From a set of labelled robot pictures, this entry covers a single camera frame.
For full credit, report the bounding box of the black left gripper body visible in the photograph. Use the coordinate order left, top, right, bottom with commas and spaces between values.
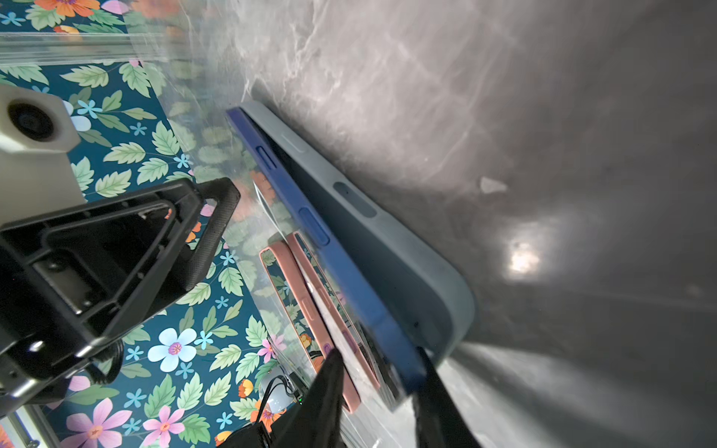
1, 330, 123, 417

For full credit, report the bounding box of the pink phone case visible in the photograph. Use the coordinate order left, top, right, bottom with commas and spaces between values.
258, 240, 362, 414

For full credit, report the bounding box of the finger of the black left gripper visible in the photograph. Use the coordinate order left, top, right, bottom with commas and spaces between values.
179, 177, 241, 291
1, 180, 205, 358

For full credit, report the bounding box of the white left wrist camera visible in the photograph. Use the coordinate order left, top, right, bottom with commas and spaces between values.
1, 85, 85, 224

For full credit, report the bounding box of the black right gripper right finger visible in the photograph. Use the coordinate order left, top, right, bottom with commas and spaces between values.
414, 347, 481, 448

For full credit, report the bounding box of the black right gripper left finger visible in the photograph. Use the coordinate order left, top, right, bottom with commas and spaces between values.
272, 349, 345, 448

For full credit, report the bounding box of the blue-edged smartphone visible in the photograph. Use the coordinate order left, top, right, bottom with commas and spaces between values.
227, 108, 427, 395

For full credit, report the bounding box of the light blue phone case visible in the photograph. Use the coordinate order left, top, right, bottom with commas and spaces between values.
237, 102, 474, 364

